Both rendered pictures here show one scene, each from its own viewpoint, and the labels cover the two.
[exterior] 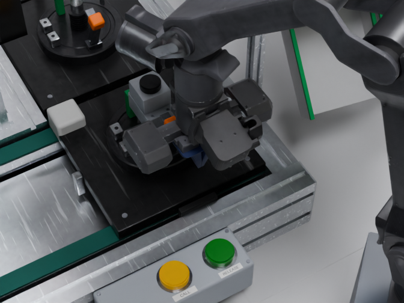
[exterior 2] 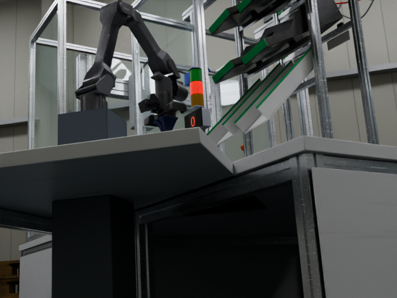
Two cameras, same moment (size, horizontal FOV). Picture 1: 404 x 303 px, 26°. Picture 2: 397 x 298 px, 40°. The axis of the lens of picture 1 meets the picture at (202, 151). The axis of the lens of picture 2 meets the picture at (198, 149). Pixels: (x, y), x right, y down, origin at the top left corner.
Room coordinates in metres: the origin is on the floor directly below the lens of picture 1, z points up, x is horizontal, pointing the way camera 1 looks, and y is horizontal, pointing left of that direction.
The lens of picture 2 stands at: (0.73, -1.69, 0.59)
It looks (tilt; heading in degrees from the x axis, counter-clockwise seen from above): 14 degrees up; 87
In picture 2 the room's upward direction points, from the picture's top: 4 degrees counter-clockwise
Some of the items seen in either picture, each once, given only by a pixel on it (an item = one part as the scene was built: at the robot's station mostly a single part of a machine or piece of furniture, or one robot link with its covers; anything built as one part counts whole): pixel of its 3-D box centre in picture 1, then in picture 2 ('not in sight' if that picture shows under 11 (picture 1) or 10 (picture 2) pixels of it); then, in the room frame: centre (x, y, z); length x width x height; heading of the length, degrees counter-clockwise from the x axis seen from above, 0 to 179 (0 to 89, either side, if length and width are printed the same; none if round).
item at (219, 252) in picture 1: (219, 254); not in sight; (0.63, -0.02, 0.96); 0.04 x 0.04 x 0.02
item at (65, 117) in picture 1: (67, 120); not in sight; (0.86, 0.20, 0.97); 0.05 x 0.05 x 0.04; 30
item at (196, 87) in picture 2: not in sight; (196, 88); (0.83, 0.29, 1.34); 0.05 x 0.05 x 0.05
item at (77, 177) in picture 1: (79, 183); not in sight; (0.76, 0.18, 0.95); 0.01 x 0.01 x 0.04; 30
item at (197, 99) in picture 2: not in sight; (197, 101); (0.83, 0.29, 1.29); 0.05 x 0.05 x 0.05
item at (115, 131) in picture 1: (116, 131); not in sight; (0.81, 0.12, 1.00); 0.02 x 0.01 x 0.02; 30
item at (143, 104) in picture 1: (148, 94); not in sight; (0.83, 0.08, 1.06); 0.08 x 0.04 x 0.07; 30
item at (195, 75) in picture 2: not in sight; (195, 77); (0.83, 0.29, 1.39); 0.05 x 0.05 x 0.05
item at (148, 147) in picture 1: (198, 107); (164, 106); (0.70, 0.00, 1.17); 0.19 x 0.06 x 0.08; 120
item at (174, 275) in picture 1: (174, 276); not in sight; (0.59, 0.04, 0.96); 0.04 x 0.04 x 0.02
